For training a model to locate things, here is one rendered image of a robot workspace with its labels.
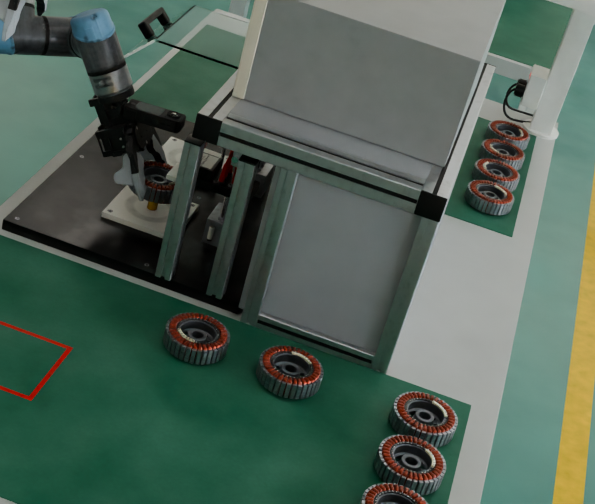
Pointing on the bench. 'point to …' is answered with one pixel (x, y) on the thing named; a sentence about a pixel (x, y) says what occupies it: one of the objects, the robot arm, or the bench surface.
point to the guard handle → (152, 21)
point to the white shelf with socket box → (543, 96)
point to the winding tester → (371, 66)
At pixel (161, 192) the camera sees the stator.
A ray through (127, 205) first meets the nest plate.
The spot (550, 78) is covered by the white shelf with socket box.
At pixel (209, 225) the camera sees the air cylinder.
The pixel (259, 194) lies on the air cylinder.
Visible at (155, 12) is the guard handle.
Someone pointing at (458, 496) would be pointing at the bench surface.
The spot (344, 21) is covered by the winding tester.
